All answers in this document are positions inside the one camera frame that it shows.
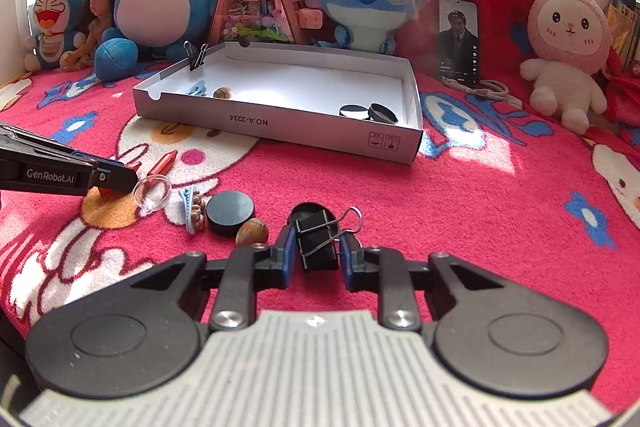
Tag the large black binder clip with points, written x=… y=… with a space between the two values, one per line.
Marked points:
x=317 y=247

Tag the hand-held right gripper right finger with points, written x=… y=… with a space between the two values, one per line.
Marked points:
x=350 y=264

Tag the pink cartoon printed blanket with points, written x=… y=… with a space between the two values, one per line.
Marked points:
x=475 y=187

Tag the red cloth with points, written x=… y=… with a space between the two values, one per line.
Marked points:
x=625 y=99

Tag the brown haired doll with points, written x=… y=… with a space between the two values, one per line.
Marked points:
x=100 y=2

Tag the white cardboard box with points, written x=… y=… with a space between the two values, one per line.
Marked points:
x=310 y=87

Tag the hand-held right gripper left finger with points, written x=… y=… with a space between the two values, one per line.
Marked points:
x=286 y=257

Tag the blue round mouse plush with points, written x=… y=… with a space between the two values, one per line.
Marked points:
x=150 y=12

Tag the brown hazelnut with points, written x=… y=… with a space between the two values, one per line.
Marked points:
x=222 y=93
x=252 y=233

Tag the black smartphone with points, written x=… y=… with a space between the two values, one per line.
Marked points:
x=459 y=42

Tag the black round lid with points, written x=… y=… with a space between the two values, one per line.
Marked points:
x=307 y=209
x=354 y=111
x=230 y=213
x=384 y=113

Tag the plain blue hair clip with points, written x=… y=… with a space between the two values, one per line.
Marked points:
x=197 y=88

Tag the pink bunny plush toy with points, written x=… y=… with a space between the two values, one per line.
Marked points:
x=567 y=32

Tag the small black binder clip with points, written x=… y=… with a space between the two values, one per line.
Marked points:
x=196 y=57

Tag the clear plastic dish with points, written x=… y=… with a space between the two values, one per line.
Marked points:
x=152 y=193

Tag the blue beaded hair clip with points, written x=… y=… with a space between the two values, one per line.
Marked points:
x=191 y=209

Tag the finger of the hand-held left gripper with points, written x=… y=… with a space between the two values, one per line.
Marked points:
x=50 y=147
x=112 y=179

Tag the blue cat plush toy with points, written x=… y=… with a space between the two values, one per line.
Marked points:
x=55 y=7

